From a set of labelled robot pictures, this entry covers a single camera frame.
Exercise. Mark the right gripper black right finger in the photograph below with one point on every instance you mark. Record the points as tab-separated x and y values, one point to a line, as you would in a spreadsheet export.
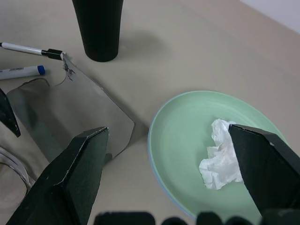
264	168

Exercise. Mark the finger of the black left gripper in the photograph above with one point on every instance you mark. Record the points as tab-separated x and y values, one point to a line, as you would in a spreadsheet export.
7	112

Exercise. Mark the white marker blue cap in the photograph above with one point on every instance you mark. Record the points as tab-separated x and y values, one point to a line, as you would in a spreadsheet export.
18	71

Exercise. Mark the white marker black cap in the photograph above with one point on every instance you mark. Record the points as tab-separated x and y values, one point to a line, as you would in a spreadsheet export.
23	49

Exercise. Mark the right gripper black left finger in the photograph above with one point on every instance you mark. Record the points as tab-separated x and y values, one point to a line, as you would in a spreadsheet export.
70	178

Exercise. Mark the light green plate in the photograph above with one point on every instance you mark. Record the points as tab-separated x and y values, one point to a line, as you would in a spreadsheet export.
185	131

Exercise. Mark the black tall cup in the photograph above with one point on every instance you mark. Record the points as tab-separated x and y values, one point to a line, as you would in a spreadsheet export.
99	30

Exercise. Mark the crumpled white tissue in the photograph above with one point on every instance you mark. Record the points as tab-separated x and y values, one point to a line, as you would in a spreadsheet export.
220	161

